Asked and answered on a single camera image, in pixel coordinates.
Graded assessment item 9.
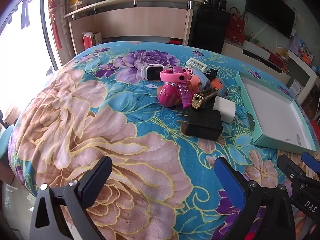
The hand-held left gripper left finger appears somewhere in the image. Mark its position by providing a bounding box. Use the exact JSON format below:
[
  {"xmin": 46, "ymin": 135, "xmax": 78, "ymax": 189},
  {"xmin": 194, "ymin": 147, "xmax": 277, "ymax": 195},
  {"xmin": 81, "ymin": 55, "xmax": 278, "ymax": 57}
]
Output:
[{"xmin": 29, "ymin": 156, "xmax": 113, "ymax": 240}]

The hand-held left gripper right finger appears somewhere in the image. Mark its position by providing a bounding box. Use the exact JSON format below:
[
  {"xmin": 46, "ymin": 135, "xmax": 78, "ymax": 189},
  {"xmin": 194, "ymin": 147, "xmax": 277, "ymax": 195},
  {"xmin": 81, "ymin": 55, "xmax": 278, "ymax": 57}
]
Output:
[{"xmin": 214, "ymin": 157, "xmax": 297, "ymax": 240}]

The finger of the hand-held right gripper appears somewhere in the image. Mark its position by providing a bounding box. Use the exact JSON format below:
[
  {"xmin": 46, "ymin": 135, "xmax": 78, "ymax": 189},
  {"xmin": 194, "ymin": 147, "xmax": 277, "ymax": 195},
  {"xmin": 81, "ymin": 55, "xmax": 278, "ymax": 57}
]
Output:
[
  {"xmin": 301, "ymin": 152, "xmax": 320, "ymax": 185},
  {"xmin": 277, "ymin": 154, "xmax": 309, "ymax": 193}
]

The black power adapter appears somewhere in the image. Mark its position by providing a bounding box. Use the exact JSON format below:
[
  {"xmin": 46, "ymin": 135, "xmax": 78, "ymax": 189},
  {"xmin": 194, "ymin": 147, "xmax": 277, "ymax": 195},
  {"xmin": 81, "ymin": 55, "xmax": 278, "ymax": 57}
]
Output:
[{"xmin": 177, "ymin": 107, "xmax": 223, "ymax": 140}]

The teal box with white inside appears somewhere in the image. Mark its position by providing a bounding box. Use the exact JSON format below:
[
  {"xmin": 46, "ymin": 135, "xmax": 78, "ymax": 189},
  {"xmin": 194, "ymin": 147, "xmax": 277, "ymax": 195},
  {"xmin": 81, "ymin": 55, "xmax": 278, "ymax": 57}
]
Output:
[{"xmin": 235, "ymin": 71, "xmax": 317, "ymax": 154}]

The white plug charger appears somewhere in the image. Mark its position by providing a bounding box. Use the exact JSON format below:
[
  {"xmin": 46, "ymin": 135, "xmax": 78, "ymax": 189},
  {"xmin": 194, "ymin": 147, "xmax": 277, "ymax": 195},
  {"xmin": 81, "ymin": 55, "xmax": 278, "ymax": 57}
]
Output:
[{"xmin": 212, "ymin": 96, "xmax": 236, "ymax": 124}]

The gold and black lighter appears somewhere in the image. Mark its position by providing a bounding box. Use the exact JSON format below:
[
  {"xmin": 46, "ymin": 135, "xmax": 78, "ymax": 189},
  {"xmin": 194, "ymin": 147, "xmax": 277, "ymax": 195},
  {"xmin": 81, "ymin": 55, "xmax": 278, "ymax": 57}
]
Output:
[{"xmin": 191, "ymin": 87, "xmax": 220, "ymax": 110}]

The orange and blue toy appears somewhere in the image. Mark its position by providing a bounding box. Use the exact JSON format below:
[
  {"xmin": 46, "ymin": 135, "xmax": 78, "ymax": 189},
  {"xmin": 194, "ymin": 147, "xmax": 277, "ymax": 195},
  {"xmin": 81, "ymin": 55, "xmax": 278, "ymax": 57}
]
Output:
[{"xmin": 187, "ymin": 69, "xmax": 227, "ymax": 97}]

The pink toy figure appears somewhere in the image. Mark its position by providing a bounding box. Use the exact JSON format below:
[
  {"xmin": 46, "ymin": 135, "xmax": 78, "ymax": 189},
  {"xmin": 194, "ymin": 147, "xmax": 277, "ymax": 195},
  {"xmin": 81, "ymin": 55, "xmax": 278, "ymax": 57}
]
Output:
[{"xmin": 157, "ymin": 84, "xmax": 182, "ymax": 105}]

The black toy car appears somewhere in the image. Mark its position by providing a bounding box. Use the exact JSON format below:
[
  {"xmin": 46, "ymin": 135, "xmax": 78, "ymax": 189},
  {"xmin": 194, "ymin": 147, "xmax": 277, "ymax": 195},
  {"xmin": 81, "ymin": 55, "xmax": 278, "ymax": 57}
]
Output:
[{"xmin": 204, "ymin": 68, "xmax": 218, "ymax": 80}]

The white smartwatch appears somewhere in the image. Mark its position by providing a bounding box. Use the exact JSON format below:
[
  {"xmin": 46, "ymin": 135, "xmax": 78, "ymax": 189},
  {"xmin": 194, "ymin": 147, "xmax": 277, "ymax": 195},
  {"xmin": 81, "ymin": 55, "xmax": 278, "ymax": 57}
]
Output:
[{"xmin": 140, "ymin": 64, "xmax": 165, "ymax": 81}]

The pink smartwatch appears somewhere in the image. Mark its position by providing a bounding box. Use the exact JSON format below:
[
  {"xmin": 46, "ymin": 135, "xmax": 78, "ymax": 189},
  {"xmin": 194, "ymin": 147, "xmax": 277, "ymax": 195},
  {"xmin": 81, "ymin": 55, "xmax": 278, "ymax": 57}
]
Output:
[{"xmin": 160, "ymin": 66, "xmax": 193, "ymax": 84}]

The white hair claw clip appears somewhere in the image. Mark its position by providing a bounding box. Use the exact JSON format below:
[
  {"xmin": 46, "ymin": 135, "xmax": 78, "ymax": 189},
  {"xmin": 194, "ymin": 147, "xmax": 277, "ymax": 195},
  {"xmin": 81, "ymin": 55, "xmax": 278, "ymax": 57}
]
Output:
[{"xmin": 186, "ymin": 57, "xmax": 208, "ymax": 72}]

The floral teal blanket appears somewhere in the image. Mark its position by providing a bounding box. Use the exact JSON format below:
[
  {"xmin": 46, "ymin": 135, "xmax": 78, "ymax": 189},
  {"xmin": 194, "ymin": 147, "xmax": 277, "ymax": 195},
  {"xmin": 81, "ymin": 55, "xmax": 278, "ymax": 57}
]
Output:
[{"xmin": 7, "ymin": 41, "xmax": 320, "ymax": 240}]

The white printed carton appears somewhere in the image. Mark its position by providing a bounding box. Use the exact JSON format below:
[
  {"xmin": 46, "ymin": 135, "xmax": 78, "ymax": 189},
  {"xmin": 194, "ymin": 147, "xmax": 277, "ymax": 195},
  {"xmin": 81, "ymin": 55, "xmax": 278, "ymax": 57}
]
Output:
[{"xmin": 290, "ymin": 78, "xmax": 304, "ymax": 97}]

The white desk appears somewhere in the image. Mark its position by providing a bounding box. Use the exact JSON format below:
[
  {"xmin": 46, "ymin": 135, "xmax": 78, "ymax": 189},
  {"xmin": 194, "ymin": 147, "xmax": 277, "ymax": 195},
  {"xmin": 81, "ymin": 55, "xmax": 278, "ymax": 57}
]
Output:
[{"xmin": 287, "ymin": 49, "xmax": 320, "ymax": 103}]

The red flat gift box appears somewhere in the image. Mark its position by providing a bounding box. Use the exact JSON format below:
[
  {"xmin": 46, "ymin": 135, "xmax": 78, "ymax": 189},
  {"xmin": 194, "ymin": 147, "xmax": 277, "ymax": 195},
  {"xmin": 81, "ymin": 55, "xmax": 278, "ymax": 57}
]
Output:
[{"xmin": 269, "ymin": 52, "xmax": 288, "ymax": 67}]

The white television stand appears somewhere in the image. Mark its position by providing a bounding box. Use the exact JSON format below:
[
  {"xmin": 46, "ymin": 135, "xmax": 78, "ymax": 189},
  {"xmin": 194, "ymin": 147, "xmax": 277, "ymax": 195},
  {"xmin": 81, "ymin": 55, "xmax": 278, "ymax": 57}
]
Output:
[{"xmin": 221, "ymin": 40, "xmax": 292, "ymax": 85}]

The purple basket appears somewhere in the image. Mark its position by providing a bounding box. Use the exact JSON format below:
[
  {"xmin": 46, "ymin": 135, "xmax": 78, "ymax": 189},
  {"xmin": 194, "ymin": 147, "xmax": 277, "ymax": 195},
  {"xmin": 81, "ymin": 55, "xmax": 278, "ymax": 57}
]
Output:
[{"xmin": 290, "ymin": 35, "xmax": 303, "ymax": 55}]

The white flat box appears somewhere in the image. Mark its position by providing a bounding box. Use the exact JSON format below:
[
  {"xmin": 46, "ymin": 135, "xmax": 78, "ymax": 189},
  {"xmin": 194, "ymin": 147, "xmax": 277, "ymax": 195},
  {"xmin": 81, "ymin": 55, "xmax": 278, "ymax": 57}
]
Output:
[{"xmin": 244, "ymin": 40, "xmax": 272, "ymax": 60}]

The red paper bag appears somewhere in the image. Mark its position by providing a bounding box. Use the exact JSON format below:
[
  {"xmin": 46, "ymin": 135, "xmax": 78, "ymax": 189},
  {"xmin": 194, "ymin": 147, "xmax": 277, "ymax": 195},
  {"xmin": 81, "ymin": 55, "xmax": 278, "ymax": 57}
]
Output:
[{"xmin": 82, "ymin": 34, "xmax": 94, "ymax": 50}]

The black water dispenser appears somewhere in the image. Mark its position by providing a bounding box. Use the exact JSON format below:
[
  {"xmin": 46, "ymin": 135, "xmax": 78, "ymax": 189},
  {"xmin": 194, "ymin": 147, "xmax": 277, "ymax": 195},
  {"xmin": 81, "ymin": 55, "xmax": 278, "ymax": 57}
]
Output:
[{"xmin": 189, "ymin": 0, "xmax": 232, "ymax": 54}]

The wooden bar counter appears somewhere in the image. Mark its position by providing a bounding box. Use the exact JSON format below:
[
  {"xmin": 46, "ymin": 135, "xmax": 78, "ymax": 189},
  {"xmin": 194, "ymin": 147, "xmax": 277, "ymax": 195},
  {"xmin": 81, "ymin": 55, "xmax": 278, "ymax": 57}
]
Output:
[{"xmin": 64, "ymin": 0, "xmax": 203, "ymax": 57}]

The red hanging ornament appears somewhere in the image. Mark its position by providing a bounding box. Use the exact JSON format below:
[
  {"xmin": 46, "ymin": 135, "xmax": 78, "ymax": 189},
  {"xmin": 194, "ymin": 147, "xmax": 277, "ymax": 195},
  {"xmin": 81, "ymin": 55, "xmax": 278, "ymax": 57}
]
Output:
[{"xmin": 49, "ymin": 0, "xmax": 62, "ymax": 49}]

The container with yellow lid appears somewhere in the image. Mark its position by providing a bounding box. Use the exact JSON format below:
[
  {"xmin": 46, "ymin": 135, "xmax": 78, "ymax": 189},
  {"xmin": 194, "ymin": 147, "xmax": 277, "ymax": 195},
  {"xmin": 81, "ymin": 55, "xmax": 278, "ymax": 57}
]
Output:
[{"xmin": 69, "ymin": 0, "xmax": 87, "ymax": 12}]

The black wall television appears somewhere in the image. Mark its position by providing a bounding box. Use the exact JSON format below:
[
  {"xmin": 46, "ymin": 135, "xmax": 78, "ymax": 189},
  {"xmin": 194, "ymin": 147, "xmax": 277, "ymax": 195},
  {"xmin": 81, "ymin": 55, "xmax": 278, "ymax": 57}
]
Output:
[{"xmin": 245, "ymin": 0, "xmax": 296, "ymax": 39}]

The red handbag with handles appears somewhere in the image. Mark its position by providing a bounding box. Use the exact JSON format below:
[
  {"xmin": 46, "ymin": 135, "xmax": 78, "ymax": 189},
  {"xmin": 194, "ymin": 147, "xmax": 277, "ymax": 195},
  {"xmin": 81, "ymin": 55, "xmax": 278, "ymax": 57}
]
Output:
[{"xmin": 229, "ymin": 7, "xmax": 247, "ymax": 33}]

